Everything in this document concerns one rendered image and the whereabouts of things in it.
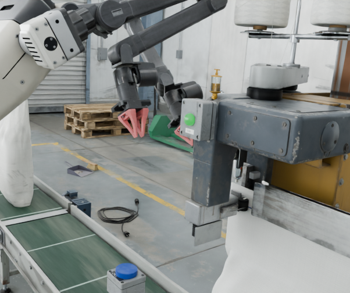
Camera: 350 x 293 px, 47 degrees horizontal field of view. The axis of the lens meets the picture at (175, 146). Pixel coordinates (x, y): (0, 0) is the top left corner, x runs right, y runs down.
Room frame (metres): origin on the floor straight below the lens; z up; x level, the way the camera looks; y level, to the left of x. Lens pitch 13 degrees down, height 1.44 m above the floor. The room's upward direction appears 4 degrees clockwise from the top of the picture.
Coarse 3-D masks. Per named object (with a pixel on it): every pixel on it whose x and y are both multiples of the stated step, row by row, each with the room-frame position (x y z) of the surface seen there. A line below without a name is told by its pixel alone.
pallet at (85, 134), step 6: (66, 126) 6.79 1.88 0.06; (72, 126) 6.58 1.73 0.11; (78, 126) 6.46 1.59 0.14; (96, 126) 6.56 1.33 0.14; (132, 126) 6.78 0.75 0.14; (72, 132) 6.58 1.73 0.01; (78, 132) 6.52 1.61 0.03; (84, 132) 6.23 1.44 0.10; (90, 132) 6.29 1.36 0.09; (96, 132) 6.71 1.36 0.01; (102, 132) 6.79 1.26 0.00; (114, 132) 6.55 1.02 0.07; (120, 132) 6.62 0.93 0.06
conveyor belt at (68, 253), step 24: (72, 216) 2.37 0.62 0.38; (24, 240) 2.01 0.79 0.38; (48, 240) 2.03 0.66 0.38; (72, 240) 2.05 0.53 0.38; (96, 240) 2.07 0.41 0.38; (48, 264) 1.79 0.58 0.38; (72, 264) 1.80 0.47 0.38; (96, 264) 1.82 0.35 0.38; (72, 288) 1.60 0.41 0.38; (96, 288) 1.61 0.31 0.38
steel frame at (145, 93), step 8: (144, 16) 9.81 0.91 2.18; (152, 16) 9.47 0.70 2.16; (160, 16) 9.62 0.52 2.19; (144, 24) 9.82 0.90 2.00; (152, 24) 9.48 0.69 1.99; (144, 88) 9.82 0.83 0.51; (152, 88) 9.54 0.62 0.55; (144, 96) 9.81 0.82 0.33; (152, 96) 9.55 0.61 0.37; (152, 104) 9.55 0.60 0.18
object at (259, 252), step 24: (240, 192) 1.08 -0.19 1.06; (240, 216) 1.07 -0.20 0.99; (240, 240) 1.06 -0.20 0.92; (264, 240) 1.00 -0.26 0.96; (288, 240) 0.94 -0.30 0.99; (240, 264) 1.04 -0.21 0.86; (264, 264) 0.99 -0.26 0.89; (288, 264) 0.93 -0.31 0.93; (312, 264) 0.88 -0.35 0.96; (336, 264) 0.84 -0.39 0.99; (216, 288) 1.04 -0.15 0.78; (240, 288) 0.98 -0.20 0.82; (264, 288) 0.95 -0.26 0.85; (288, 288) 0.92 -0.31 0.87; (312, 288) 0.87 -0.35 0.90; (336, 288) 0.83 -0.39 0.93
